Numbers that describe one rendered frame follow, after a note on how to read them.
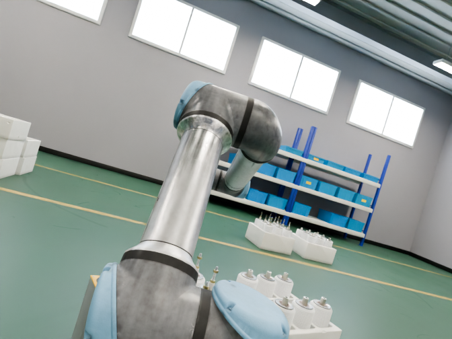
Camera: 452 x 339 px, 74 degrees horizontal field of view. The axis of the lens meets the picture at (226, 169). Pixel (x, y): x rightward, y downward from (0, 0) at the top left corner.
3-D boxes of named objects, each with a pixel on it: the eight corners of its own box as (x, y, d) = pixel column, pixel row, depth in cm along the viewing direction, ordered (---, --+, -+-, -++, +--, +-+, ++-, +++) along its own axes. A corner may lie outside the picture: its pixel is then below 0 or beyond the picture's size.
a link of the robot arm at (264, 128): (306, 103, 65) (248, 177, 110) (257, 87, 64) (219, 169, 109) (297, 150, 60) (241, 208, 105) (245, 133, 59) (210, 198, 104)
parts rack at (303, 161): (364, 247, 612) (392, 156, 611) (192, 199, 522) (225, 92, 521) (344, 237, 674) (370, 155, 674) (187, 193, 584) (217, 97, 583)
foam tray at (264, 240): (290, 255, 324) (295, 239, 324) (259, 248, 310) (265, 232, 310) (272, 243, 361) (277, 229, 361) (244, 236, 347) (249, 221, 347)
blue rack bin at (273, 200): (257, 200, 610) (260, 190, 610) (274, 205, 620) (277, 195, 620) (267, 205, 561) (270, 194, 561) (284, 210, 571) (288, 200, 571)
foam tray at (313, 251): (331, 265, 341) (336, 249, 341) (303, 257, 330) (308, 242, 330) (313, 252, 379) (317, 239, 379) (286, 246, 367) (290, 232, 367)
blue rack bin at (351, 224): (332, 222, 653) (335, 213, 652) (346, 227, 662) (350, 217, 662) (346, 229, 604) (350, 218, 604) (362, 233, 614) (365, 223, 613)
